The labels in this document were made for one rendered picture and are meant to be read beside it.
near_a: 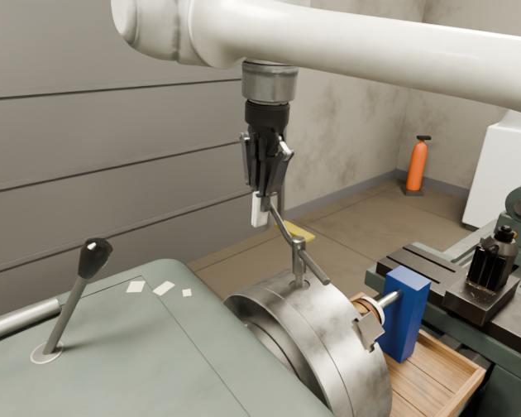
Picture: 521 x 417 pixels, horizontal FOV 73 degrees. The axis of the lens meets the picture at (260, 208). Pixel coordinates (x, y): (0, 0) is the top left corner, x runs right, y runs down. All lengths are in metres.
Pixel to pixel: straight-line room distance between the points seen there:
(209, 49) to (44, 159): 1.91
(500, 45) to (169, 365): 0.47
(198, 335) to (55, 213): 1.95
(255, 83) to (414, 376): 0.76
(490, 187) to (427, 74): 3.25
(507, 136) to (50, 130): 3.24
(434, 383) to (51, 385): 0.79
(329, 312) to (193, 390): 0.24
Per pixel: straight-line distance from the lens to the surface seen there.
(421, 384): 0.98
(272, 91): 0.56
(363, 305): 0.77
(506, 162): 3.53
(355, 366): 0.57
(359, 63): 0.37
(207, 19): 0.42
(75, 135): 2.28
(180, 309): 0.54
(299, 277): 0.59
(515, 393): 1.16
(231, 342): 0.48
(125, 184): 2.43
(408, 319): 0.91
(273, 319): 0.55
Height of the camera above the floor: 1.60
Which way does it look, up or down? 26 degrees down
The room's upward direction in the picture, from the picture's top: straight up
